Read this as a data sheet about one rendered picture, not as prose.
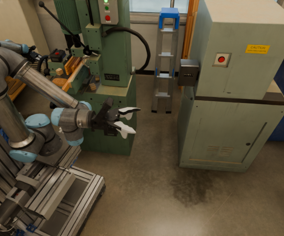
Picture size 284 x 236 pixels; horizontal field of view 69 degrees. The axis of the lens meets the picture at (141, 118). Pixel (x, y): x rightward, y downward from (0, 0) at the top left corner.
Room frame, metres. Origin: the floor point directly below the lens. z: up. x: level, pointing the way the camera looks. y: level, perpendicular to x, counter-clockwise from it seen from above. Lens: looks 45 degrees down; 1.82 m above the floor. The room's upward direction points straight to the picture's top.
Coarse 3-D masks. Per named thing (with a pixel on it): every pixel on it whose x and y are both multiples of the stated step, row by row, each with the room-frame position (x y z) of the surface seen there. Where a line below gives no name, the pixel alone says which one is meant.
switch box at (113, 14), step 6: (102, 0) 1.32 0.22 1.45; (108, 0) 1.31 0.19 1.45; (114, 0) 1.31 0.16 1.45; (102, 6) 1.32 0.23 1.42; (108, 6) 1.31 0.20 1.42; (114, 6) 1.31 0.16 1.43; (102, 12) 1.32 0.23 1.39; (108, 12) 1.31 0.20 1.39; (114, 12) 1.31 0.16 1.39; (102, 18) 1.32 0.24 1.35; (114, 18) 1.31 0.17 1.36
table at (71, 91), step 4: (52, 72) 1.48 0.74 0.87; (64, 72) 1.44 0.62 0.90; (84, 72) 1.44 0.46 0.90; (88, 72) 1.52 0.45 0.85; (56, 76) 1.38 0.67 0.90; (60, 76) 1.38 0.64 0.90; (64, 76) 1.38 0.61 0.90; (68, 76) 1.38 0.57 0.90; (84, 76) 1.43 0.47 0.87; (52, 80) 1.32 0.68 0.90; (80, 80) 1.35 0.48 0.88; (76, 84) 1.27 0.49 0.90; (80, 84) 1.33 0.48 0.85; (72, 88) 1.23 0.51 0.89; (76, 88) 1.26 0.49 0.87; (68, 92) 1.23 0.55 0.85; (72, 92) 1.23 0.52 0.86; (76, 92) 1.24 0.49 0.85
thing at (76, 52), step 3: (81, 45) 1.55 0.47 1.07; (72, 48) 1.50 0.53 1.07; (75, 48) 1.50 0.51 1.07; (78, 48) 1.50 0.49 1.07; (81, 48) 1.50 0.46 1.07; (72, 51) 1.50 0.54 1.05; (75, 51) 1.50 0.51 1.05; (78, 51) 1.50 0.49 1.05; (81, 51) 1.49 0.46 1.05; (72, 54) 1.50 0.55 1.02; (75, 54) 1.50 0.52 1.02; (78, 54) 1.50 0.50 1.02; (81, 54) 1.49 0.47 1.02
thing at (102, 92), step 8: (88, 88) 1.35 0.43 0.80; (96, 88) 1.35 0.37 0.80; (104, 88) 1.35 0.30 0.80; (112, 88) 1.35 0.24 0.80; (120, 88) 1.35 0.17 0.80; (128, 88) 1.36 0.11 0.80; (72, 96) 1.32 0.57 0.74; (80, 96) 1.31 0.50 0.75; (88, 96) 1.30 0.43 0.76; (96, 96) 1.29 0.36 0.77; (104, 96) 1.28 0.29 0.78; (112, 96) 1.27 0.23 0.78; (120, 96) 1.26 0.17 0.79; (128, 96) 1.34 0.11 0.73
